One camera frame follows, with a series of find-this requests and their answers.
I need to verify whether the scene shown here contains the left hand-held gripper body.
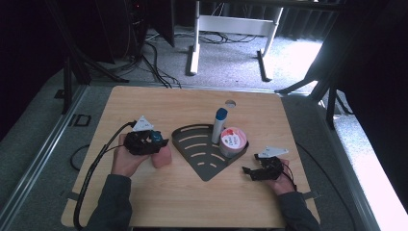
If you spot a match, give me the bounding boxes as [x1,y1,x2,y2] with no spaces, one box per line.
[124,115,160,157]

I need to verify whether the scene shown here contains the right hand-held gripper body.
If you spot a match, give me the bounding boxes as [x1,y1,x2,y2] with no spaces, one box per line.
[256,145,289,181]

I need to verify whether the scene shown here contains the pink jar with white lid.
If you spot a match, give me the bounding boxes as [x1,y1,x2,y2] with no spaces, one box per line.
[218,126,248,158]

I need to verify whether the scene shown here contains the black corner shelf tray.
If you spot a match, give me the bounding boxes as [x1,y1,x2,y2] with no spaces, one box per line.
[170,123,250,183]

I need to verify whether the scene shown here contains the white bottle with blue cap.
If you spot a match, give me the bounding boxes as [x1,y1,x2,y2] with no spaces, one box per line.
[211,107,229,144]

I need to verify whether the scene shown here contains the person's right hand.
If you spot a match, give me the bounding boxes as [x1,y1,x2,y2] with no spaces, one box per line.
[268,160,297,195]

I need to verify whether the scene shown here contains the person's left hand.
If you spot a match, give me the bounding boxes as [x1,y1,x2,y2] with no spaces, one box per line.
[111,134,150,178]

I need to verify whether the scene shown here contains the black metal stand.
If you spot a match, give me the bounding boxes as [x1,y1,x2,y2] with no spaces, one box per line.
[44,0,129,115]
[275,64,354,130]

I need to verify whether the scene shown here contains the thin black gripper wires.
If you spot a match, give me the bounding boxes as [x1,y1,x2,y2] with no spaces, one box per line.
[282,162,298,192]

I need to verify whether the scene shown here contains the long black floor cable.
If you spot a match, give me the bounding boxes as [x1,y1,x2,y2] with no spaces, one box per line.
[294,142,358,231]

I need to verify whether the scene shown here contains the thick black gripper cable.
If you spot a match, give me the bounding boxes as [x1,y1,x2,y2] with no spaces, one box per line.
[72,120,138,230]

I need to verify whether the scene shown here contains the black floor bracket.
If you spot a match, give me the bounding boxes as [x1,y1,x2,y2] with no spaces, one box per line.
[74,114,92,127]

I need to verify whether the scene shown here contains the black cable loop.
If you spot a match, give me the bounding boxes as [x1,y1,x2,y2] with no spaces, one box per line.
[69,143,91,171]

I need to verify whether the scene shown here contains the black floor cables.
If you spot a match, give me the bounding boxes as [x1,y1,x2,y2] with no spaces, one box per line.
[140,41,182,90]

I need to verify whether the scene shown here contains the grey metal floor rail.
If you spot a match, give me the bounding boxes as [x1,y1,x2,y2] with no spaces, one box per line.
[0,85,88,222]

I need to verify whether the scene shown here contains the tangled cables under desk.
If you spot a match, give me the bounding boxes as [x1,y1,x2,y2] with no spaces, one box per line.
[198,30,258,45]

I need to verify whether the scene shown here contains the white desk frame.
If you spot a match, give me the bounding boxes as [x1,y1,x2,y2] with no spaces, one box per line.
[186,0,285,83]

